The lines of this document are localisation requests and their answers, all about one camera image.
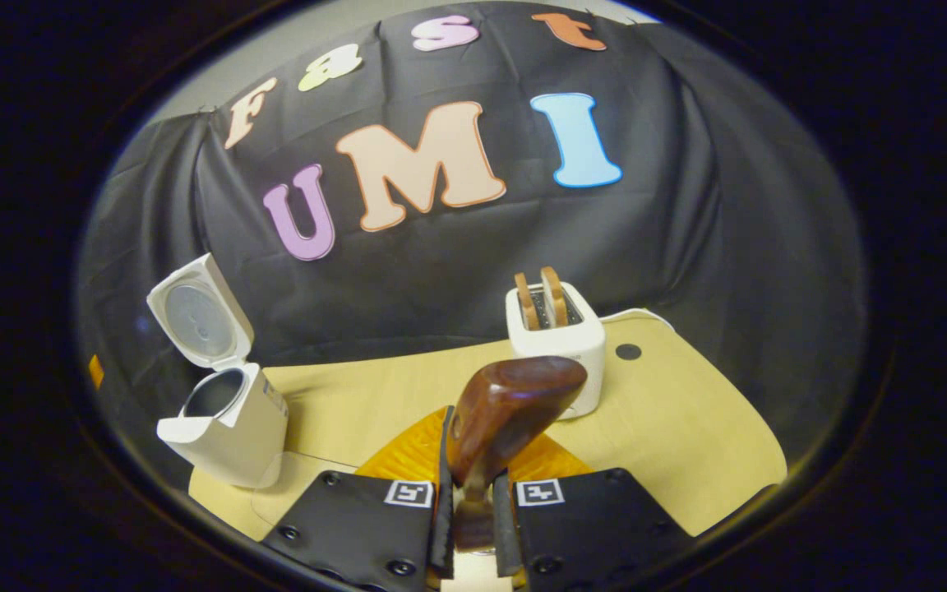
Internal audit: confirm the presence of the toast bread slice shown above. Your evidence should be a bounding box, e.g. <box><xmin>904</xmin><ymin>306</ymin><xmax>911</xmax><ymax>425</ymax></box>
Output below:
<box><xmin>542</xmin><ymin>266</ymin><xmax>569</xmax><ymax>327</ymax></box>
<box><xmin>515</xmin><ymin>274</ymin><xmax>540</xmax><ymax>331</ymax></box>

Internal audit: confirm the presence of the white toaster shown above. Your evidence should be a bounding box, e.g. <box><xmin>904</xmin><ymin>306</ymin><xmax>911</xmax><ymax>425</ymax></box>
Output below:
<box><xmin>506</xmin><ymin>284</ymin><xmax>606</xmax><ymax>420</ymax></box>

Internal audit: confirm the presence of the black backdrop cloth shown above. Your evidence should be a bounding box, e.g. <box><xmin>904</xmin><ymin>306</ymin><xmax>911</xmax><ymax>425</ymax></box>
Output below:
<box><xmin>75</xmin><ymin>0</ymin><xmax>869</xmax><ymax>461</ymax></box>

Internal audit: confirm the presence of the brown wooden spoon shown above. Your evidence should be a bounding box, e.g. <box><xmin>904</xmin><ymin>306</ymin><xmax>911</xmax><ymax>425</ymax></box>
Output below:
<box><xmin>445</xmin><ymin>356</ymin><xmax>588</xmax><ymax>552</ymax></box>

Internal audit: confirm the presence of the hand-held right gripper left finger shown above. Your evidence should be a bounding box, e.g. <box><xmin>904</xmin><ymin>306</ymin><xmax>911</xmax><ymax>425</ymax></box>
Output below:
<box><xmin>261</xmin><ymin>405</ymin><xmax>455</xmax><ymax>591</ymax></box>

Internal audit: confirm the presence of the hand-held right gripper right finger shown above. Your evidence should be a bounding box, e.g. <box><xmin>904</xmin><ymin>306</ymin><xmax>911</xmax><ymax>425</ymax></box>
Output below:
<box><xmin>492</xmin><ymin>432</ymin><xmax>696</xmax><ymax>591</ymax></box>

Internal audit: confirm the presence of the white rice cooker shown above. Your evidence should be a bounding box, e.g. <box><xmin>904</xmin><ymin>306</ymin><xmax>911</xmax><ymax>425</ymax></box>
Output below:
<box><xmin>147</xmin><ymin>253</ymin><xmax>289</xmax><ymax>490</ymax></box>

